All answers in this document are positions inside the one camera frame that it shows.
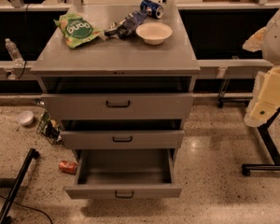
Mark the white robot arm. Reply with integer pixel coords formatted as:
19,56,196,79
243,8,280,127

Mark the grey drawer cabinet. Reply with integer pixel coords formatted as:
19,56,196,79
30,4,201,157

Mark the grey bottom drawer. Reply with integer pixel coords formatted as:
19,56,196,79
65,148,181,199

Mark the grey drawer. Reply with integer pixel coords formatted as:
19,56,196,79
61,131,184,149
42,93,192,120
65,148,181,199

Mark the black stand leg left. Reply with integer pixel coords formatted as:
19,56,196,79
0,148,39,224

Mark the white bowl on floor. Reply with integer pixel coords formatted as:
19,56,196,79
16,111,34,126

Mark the green snack bag on floor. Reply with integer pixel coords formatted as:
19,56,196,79
36,110,63,145

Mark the orange soda can on floor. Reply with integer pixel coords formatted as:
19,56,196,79
59,161,77,175

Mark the grey middle drawer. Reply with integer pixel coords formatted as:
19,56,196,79
61,131,184,149

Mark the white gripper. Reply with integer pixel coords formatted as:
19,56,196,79
243,27,280,127

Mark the grey top drawer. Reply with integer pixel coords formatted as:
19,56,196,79
42,93,192,120

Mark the dark blue snack bag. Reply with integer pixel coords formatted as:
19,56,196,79
104,10,147,39

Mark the green rice chip bag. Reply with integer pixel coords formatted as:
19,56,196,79
54,12,103,49

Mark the blue soda can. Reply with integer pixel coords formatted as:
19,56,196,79
140,0,163,19

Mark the black table frame right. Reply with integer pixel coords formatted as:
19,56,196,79
217,78,280,176

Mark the black floor cable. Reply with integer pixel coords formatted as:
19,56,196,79
0,189,54,224

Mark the white bowl on cabinet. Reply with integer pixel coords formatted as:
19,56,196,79
135,22,173,45

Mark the clear plastic water bottle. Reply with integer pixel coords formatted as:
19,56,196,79
5,38,24,66

